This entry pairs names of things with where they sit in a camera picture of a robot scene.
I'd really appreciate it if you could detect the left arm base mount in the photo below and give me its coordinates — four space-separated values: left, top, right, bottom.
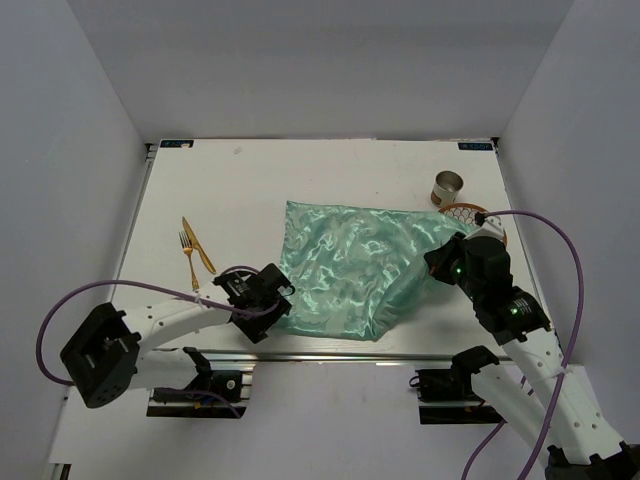
146 366 253 420

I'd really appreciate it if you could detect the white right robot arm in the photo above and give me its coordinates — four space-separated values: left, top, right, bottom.
424 234 639 479

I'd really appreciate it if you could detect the gold fork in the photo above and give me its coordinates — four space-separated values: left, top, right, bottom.
179 231 200 291

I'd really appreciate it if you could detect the floral plate with orange rim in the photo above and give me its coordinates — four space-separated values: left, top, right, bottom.
439 202 507 245

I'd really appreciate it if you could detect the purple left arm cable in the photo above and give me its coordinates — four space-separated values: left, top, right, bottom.
37 269 281 386

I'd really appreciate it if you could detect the mint green satin cloth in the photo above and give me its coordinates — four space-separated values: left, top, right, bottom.
275 201 472 341

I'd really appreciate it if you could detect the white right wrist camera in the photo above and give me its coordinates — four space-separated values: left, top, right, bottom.
466 212 507 245

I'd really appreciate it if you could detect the aluminium table edge rail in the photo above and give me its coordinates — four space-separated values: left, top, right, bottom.
201 349 452 364

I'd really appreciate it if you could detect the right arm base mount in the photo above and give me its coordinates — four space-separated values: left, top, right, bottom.
409 369 502 425

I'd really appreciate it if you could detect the cream metal cup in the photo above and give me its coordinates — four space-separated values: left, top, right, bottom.
430 170 464 208

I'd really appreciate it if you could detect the gold knife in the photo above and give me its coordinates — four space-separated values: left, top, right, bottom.
181 217 216 274

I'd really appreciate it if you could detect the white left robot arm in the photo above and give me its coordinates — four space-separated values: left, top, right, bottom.
60 264 296 409

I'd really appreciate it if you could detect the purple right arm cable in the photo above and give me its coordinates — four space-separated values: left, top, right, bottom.
459 209 586 480

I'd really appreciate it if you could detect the blue corner sticker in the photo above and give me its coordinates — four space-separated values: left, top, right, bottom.
159 139 194 149
458 142 493 151

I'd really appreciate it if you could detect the blue corner sticker left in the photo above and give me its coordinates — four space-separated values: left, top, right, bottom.
159 139 194 149

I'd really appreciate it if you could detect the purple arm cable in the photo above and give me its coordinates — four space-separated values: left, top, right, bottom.
37 269 281 386
459 209 586 480

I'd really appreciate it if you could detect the blue corner sticker right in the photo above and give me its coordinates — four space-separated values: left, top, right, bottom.
458 142 493 151

